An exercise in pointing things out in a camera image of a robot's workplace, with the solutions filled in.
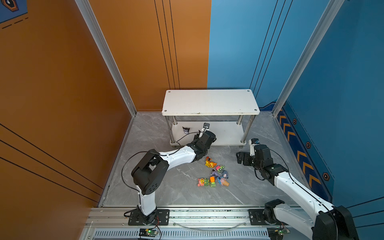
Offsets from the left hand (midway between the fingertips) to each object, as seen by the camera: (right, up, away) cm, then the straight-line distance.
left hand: (204, 133), depth 92 cm
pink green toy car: (+9, -20, -5) cm, 23 cm away
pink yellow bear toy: (-1, -26, -11) cm, 28 cm away
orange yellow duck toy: (+3, -18, -3) cm, 18 cm away
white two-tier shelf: (+11, +12, -19) cm, 25 cm away
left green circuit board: (-28, -46, -21) cm, 58 cm away
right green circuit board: (+34, -46, -22) cm, 61 cm away
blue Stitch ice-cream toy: (+10, -25, -9) cm, 28 cm away
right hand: (+23, -12, -6) cm, 26 cm away
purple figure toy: (+5, -22, -7) cm, 24 cm away
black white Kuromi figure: (-12, +2, +4) cm, 12 cm away
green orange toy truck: (+4, -26, -9) cm, 28 cm away
